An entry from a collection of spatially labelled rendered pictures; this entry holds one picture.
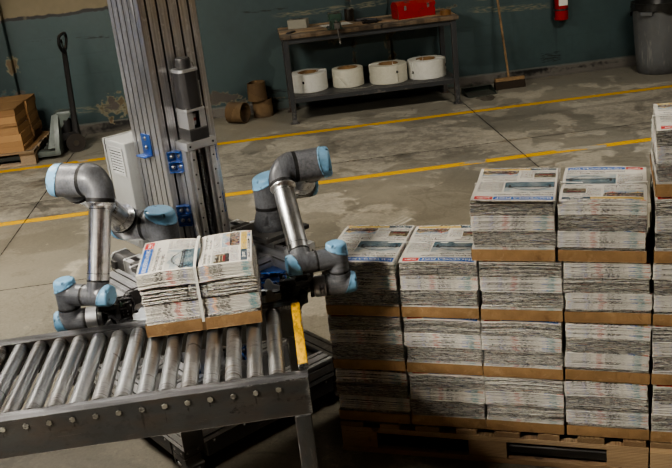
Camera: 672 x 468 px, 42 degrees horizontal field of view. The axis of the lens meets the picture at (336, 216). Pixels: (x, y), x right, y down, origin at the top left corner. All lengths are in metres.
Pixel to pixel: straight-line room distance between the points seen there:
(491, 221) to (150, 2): 1.50
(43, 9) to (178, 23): 6.39
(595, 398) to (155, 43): 2.08
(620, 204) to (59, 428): 1.87
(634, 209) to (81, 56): 7.60
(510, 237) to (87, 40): 7.28
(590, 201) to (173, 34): 1.67
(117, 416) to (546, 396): 1.55
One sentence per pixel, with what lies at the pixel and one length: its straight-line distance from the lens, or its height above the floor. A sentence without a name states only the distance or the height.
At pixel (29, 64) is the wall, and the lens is 9.95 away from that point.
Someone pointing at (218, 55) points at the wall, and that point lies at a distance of 9.67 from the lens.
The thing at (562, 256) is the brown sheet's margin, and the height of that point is 0.86.
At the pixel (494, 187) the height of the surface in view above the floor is 1.07.
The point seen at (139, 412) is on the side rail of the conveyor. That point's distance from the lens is 2.61.
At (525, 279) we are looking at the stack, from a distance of 3.13.
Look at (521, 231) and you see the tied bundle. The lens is 3.06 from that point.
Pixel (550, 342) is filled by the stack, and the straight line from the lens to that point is 3.22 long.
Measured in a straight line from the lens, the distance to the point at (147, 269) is 2.87.
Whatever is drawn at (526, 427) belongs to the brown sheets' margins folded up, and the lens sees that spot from 3.42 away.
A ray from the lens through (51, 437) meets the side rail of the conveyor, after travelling 2.69.
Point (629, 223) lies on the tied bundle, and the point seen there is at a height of 0.98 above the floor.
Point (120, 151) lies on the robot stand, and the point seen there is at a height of 1.20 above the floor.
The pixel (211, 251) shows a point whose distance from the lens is 2.92.
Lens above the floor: 2.06
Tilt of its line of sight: 19 degrees down
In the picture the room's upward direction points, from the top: 6 degrees counter-clockwise
